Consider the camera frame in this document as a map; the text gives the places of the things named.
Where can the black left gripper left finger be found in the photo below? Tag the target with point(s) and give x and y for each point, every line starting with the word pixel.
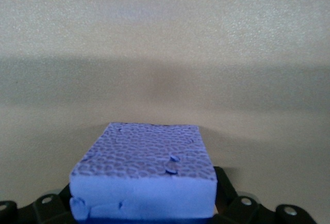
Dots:
pixel 38 211

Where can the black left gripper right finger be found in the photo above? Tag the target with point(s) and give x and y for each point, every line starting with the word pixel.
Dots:
pixel 239 208

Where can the purple foam block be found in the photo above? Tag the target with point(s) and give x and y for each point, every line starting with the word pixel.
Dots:
pixel 144 157

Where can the brown table cover sheet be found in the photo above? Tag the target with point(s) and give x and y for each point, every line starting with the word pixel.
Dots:
pixel 165 41

